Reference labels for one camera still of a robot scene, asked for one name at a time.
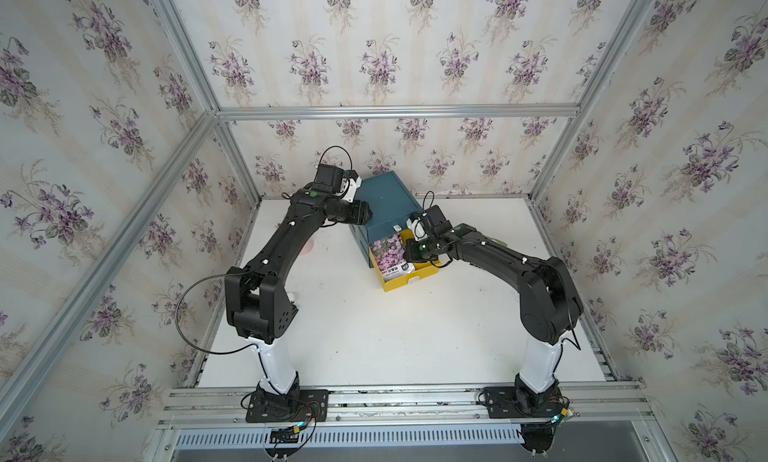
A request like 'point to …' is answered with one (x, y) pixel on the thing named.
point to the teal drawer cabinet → (391, 205)
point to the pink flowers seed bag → (389, 255)
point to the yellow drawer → (422, 268)
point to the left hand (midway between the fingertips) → (364, 215)
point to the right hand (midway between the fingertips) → (406, 255)
